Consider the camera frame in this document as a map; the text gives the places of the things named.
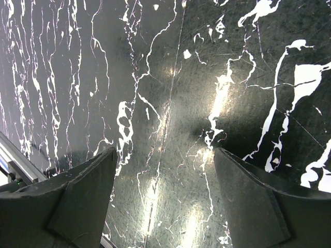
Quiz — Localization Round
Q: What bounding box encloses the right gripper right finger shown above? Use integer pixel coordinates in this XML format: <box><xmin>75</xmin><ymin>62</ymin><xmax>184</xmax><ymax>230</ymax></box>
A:
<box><xmin>214</xmin><ymin>148</ymin><xmax>330</xmax><ymax>247</ymax></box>

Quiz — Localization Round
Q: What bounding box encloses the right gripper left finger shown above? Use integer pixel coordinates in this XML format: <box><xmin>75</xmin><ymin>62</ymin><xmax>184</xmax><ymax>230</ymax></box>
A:
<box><xmin>1</xmin><ymin>147</ymin><xmax>117</xmax><ymax>247</ymax></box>

